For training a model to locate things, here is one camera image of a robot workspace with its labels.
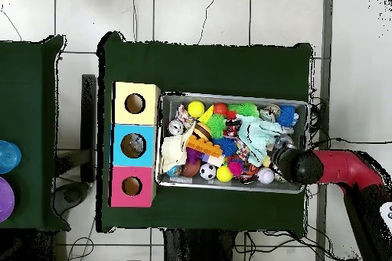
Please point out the crushed clear plastic bottle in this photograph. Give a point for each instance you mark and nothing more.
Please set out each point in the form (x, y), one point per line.
(139, 142)
(281, 141)

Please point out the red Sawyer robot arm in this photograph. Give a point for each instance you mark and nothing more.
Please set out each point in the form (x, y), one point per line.
(303, 166)

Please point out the shallow mesh bin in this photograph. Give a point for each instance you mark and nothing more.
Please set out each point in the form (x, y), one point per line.
(196, 185)

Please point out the toy hamburger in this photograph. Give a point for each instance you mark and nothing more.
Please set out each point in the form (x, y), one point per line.
(202, 131)

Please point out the orange toy building block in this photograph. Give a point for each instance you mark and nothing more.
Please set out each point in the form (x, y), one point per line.
(203, 146)

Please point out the green spiky ball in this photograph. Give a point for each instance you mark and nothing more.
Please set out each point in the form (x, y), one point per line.
(216, 125)

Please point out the yellow ball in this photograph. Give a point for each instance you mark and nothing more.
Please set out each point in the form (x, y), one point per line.
(196, 108)

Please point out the cream cloth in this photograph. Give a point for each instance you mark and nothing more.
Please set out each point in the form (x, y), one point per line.
(173, 150)

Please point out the small soccer ball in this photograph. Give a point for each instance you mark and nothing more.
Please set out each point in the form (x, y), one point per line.
(208, 171)

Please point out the mint green cloth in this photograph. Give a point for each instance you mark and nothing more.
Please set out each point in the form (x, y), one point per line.
(257, 135)

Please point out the dark green tablecloth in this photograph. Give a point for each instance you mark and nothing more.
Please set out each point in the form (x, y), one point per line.
(27, 89)
(199, 65)

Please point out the white baseball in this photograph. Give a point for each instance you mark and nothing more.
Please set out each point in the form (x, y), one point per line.
(265, 176)

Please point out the large blue spiky ball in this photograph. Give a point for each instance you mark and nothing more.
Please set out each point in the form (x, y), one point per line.
(287, 116)

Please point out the blue plastic lid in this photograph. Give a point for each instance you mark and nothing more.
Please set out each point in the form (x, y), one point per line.
(8, 157)

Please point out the purple plastic lid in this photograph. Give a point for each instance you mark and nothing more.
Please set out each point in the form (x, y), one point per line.
(5, 199)

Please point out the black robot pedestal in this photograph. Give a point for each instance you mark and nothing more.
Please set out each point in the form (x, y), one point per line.
(190, 245)

